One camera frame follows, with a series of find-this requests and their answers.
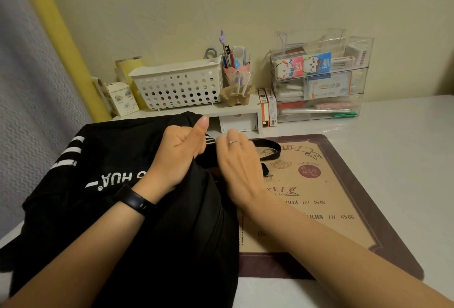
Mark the orange and white box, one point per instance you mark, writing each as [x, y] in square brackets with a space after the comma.
[264, 109]

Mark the person's left forearm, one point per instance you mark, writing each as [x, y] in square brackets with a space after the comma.
[81, 258]

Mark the green pen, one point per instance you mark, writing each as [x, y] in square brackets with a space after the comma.
[346, 115]

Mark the person's left hand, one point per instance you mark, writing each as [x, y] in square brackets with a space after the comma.
[173, 162]

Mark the grey textured curtain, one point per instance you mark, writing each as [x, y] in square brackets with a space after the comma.
[32, 105]

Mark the small long white box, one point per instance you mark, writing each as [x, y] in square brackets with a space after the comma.
[343, 62]

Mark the person's left thumb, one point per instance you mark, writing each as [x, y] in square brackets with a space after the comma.
[197, 134]

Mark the person's right forearm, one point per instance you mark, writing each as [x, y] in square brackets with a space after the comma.
[337, 258]

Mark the clear acrylic stacked organizer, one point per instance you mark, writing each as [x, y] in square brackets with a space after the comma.
[360, 81]

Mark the small white printed box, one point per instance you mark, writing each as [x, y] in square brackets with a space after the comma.
[122, 100]

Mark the clear cup of cotton swabs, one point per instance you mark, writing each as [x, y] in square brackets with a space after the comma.
[242, 81]

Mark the black bag with white print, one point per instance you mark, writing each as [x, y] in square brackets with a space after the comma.
[177, 247]

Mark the pink patterned pouch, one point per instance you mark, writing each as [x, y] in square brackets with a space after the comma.
[337, 105]

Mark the yellow curtain strip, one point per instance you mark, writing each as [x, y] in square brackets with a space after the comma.
[60, 34]

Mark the purple topped pen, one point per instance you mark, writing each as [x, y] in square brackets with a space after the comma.
[224, 47]

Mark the person's right hand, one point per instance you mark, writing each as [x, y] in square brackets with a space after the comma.
[241, 173]

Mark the tall white carton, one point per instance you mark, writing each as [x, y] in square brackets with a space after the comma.
[101, 93]

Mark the white desk shelf riser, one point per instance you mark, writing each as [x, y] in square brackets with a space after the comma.
[244, 108]

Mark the pink pen holder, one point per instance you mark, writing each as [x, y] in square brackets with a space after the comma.
[234, 72]

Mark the black wristband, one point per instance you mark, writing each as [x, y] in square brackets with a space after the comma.
[136, 200]

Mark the person's right fingers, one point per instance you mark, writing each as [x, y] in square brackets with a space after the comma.
[232, 150]

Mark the colourful cartoon packet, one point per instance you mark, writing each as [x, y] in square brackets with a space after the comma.
[301, 66]

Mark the white perforated plastic basket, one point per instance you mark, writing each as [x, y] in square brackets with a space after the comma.
[177, 86]

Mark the brown printed desk mat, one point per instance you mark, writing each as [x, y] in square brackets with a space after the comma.
[319, 190]

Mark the brown cardboard cup holder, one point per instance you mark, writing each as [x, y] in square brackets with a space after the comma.
[234, 98]

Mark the slim white box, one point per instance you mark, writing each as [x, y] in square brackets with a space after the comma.
[272, 107]

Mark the white and blue box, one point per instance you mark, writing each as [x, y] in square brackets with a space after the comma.
[328, 85]

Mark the white box with barcode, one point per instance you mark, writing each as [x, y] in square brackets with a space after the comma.
[357, 54]

